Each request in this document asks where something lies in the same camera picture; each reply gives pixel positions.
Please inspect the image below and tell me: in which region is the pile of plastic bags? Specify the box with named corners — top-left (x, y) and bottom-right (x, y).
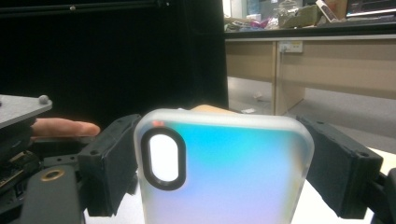
top-left (223, 0), bottom-right (318, 33)

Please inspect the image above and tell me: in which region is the white table board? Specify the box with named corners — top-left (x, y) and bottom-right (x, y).
top-left (83, 147), bottom-right (396, 224)

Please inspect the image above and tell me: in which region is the light wooden table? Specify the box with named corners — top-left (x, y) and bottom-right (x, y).
top-left (190, 104), bottom-right (238, 116)

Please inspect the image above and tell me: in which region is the dark monitor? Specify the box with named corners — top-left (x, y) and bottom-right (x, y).
top-left (345, 0), bottom-right (396, 19)

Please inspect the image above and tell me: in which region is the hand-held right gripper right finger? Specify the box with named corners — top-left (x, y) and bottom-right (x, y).
top-left (295, 115), bottom-right (384, 219)

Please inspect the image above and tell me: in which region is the white wall socket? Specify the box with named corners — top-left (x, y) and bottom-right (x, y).
top-left (278, 40), bottom-right (304, 54)

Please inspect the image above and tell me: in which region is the iridescent phone case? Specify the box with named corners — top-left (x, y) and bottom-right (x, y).
top-left (134, 108), bottom-right (316, 224)

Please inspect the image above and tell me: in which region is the black curtain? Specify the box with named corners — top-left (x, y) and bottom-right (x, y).
top-left (0, 0), bottom-right (230, 129)

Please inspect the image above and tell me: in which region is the beige wooden desk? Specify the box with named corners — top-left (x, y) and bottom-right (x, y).
top-left (223, 21), bottom-right (396, 117)

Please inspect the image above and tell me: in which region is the cardboard box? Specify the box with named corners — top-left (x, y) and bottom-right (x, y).
top-left (315, 0), bottom-right (348, 23)

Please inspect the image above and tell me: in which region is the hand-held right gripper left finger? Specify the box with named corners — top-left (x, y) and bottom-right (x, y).
top-left (78, 113), bottom-right (143, 217)

